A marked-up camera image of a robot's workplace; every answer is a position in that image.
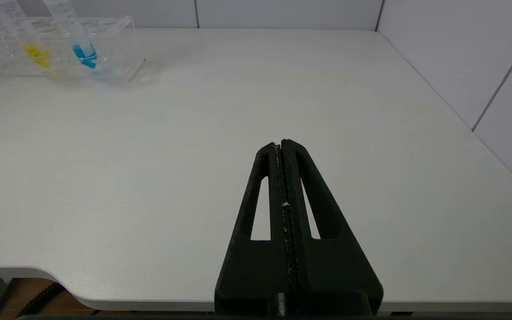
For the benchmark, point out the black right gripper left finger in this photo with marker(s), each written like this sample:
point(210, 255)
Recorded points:
point(242, 271)

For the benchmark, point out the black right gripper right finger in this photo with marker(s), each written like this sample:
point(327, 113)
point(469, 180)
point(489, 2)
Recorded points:
point(336, 271)

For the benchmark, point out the clear acrylic test tube rack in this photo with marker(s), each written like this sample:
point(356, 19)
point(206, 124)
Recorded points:
point(114, 44)

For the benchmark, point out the test tube with blue pigment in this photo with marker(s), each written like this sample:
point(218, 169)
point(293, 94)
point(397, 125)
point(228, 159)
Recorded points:
point(85, 53)

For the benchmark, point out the test tube with yellow pigment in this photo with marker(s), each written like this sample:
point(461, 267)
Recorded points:
point(37, 54)

